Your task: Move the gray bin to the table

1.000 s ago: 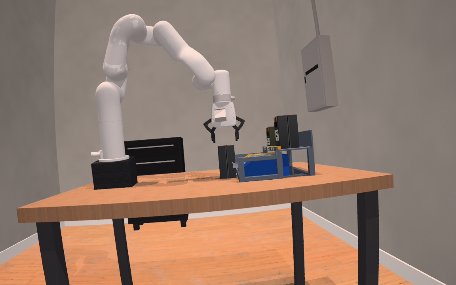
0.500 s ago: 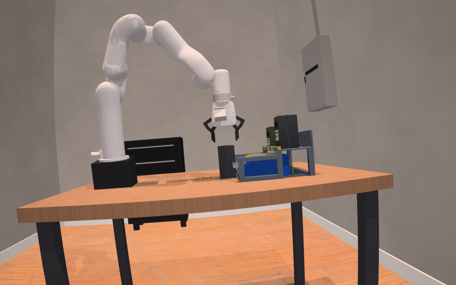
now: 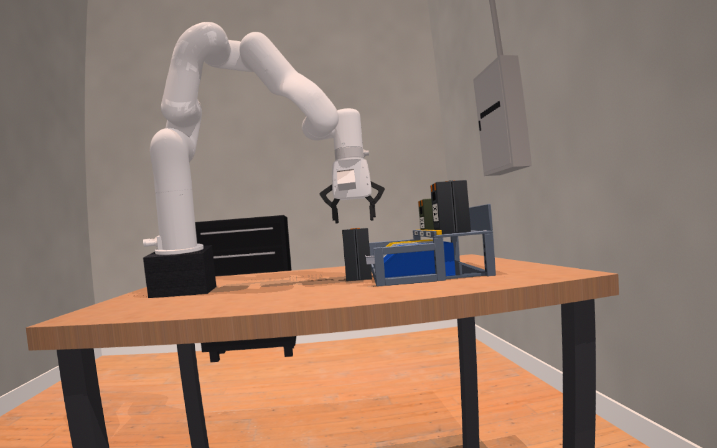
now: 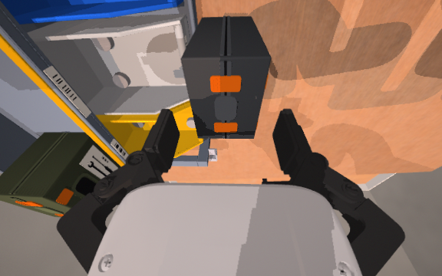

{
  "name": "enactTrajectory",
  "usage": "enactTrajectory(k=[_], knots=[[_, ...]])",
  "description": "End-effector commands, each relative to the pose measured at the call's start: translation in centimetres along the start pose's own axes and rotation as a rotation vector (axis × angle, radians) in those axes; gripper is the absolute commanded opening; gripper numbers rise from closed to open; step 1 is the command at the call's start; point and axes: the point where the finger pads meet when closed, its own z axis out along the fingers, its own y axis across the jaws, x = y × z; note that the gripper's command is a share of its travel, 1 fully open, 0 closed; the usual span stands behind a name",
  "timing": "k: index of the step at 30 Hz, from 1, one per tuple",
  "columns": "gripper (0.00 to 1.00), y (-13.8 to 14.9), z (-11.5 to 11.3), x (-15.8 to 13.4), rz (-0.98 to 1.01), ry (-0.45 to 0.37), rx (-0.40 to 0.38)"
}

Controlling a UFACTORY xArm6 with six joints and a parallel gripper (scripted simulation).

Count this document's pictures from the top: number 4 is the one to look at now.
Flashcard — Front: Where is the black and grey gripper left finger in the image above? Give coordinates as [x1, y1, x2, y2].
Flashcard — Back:
[57, 109, 180, 274]

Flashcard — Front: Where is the orange flat bar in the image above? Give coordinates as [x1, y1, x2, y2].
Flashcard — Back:
[0, 34, 125, 166]

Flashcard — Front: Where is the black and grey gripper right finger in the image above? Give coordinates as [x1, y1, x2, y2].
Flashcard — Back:
[272, 109, 405, 276]

